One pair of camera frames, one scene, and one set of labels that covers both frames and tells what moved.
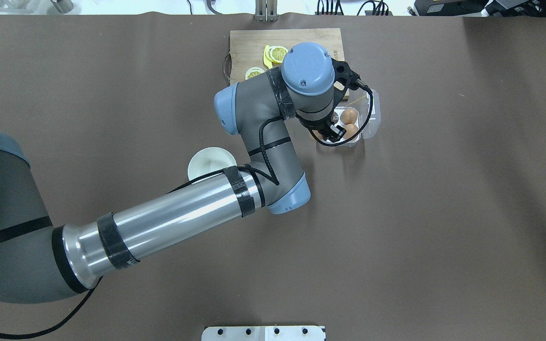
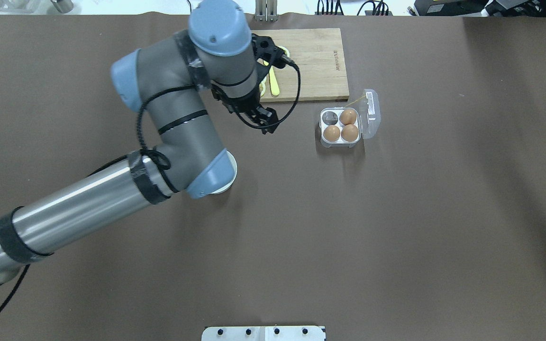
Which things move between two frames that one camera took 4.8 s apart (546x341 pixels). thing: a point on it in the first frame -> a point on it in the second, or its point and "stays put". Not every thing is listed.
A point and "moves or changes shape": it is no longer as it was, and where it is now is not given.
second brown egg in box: [351, 129] stays put
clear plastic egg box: [360, 118] stays put
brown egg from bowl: [317, 134] moves or changes shape
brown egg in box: [348, 116] stays put
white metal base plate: [263, 333] stays put
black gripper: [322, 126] -> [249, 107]
